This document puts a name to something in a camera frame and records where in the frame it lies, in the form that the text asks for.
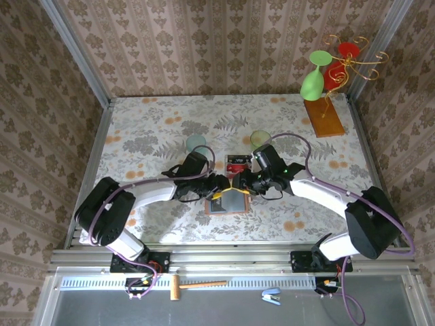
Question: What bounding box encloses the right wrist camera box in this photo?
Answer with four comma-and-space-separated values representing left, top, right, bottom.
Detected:
249, 144, 283, 174

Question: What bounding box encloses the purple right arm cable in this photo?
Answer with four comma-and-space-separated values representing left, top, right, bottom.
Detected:
270, 132, 416, 326

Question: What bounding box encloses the clear acrylic box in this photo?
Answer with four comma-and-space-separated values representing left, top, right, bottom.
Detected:
223, 153, 254, 183

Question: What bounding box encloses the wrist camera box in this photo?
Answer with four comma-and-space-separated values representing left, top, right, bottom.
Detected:
249, 144, 283, 174
178, 151, 210, 179

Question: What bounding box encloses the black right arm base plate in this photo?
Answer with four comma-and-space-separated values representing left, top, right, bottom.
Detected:
290, 250, 353, 273

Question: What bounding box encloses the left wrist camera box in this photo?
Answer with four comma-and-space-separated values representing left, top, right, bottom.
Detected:
178, 151, 210, 179

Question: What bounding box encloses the tan leather card holder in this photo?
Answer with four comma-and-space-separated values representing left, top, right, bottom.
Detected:
204, 189, 251, 216

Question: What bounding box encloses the grey metal shelf sheet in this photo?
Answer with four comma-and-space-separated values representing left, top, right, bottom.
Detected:
32, 266, 435, 326

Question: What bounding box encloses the aluminium upright post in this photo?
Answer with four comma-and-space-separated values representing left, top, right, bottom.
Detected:
346, 0, 415, 100
38, 0, 111, 109

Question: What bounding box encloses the gold wire rack wooden base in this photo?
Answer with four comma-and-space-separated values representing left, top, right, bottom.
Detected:
303, 33, 389, 139

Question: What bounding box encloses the aluminium table side rail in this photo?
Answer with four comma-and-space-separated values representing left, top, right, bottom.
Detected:
345, 94, 387, 193
63, 98, 114, 251

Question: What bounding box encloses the blue stapler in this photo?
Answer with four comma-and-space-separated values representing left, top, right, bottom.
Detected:
260, 287, 282, 306

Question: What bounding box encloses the black cable connector block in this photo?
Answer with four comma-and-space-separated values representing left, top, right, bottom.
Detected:
314, 276, 343, 295
124, 276, 154, 295

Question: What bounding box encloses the slotted metal strip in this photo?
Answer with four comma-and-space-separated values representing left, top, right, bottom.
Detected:
60, 275, 319, 292

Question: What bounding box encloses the teal plastic cup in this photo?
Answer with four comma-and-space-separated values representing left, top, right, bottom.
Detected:
186, 134, 207, 153

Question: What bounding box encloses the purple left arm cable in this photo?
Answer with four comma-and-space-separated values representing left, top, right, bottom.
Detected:
88, 145, 215, 300

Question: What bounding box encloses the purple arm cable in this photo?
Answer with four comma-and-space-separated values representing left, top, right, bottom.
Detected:
88, 145, 215, 300
270, 132, 416, 326

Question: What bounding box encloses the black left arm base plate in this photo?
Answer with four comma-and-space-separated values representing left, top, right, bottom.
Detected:
110, 251, 171, 274

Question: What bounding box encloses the green wine glass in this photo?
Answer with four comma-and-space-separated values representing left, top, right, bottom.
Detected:
300, 50, 333, 101

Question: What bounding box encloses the aluminium frame cross rail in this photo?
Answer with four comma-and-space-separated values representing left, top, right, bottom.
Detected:
47, 247, 418, 274

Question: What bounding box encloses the green plastic cup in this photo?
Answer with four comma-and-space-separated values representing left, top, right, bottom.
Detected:
250, 130, 273, 149

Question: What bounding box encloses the red wine glass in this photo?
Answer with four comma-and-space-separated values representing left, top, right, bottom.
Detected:
322, 42, 360, 92

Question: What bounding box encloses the red credit card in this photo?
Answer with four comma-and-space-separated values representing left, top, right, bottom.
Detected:
226, 162, 247, 178

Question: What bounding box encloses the wooden mallet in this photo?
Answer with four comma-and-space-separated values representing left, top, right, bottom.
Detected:
170, 274, 228, 302

